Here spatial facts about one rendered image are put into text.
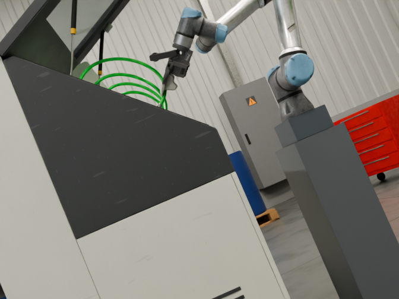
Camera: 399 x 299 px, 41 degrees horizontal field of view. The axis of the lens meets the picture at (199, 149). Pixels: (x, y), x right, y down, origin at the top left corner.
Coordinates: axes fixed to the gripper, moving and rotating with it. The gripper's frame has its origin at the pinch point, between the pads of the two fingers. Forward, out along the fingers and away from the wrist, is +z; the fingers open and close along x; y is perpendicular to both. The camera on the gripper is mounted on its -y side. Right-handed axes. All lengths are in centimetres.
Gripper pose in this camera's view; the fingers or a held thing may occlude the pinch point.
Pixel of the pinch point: (161, 91)
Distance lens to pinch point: 220.2
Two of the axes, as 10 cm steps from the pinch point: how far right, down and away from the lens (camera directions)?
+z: -3.2, 9.2, 2.2
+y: 9.4, 3.3, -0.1
